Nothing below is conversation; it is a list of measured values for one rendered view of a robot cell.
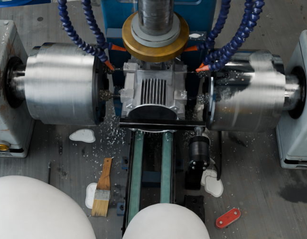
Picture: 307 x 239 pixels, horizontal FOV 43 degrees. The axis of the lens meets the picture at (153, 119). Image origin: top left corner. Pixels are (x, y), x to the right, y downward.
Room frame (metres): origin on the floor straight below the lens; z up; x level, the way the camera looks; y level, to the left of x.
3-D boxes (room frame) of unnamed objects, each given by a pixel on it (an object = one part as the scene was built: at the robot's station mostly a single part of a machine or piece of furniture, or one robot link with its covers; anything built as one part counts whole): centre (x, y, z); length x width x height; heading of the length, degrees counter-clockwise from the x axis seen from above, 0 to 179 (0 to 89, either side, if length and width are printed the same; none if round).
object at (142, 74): (0.74, -0.01, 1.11); 0.12 x 0.11 x 0.07; 177
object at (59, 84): (0.72, 0.30, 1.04); 0.37 x 0.25 x 0.25; 87
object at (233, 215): (0.37, -0.23, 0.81); 0.09 x 0.03 x 0.02; 122
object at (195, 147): (0.67, -0.18, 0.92); 0.45 x 0.13 x 0.24; 177
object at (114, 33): (0.86, -0.01, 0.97); 0.30 x 0.11 x 0.34; 87
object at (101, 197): (0.47, 0.16, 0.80); 0.21 x 0.05 x 0.01; 175
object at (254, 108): (0.69, -0.29, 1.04); 0.41 x 0.25 x 0.25; 87
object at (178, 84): (0.70, 0.00, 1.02); 0.20 x 0.19 x 0.19; 177
